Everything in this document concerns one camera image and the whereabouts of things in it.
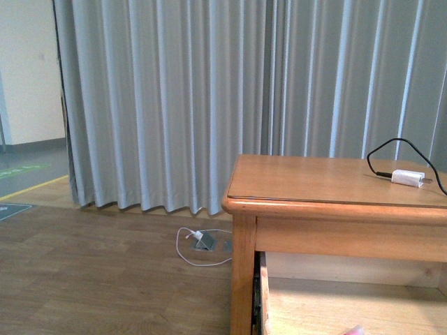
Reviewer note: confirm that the white floor plug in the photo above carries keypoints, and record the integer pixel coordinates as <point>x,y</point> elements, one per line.
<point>197,235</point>

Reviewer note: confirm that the closed metal floor plate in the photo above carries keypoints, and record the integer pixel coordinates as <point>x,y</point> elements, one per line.
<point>228,246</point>

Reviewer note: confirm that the white charger adapter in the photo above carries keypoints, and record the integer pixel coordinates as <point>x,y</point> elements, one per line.
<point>410,178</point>

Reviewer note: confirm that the grey pleated curtain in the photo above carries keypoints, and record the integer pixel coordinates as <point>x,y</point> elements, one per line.
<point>163,96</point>

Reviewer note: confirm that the open metal floor socket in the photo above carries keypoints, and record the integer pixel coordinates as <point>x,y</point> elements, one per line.
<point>206,243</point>

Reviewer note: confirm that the wooden nightstand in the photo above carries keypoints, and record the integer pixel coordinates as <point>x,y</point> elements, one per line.
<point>324,206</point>

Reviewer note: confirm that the pink marker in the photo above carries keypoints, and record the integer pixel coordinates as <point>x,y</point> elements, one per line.
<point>357,330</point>

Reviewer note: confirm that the wooden drawer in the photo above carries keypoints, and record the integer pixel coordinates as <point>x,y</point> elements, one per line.
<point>316,294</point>

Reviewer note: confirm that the grey floor sign mat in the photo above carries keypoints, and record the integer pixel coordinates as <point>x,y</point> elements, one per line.
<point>8,210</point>

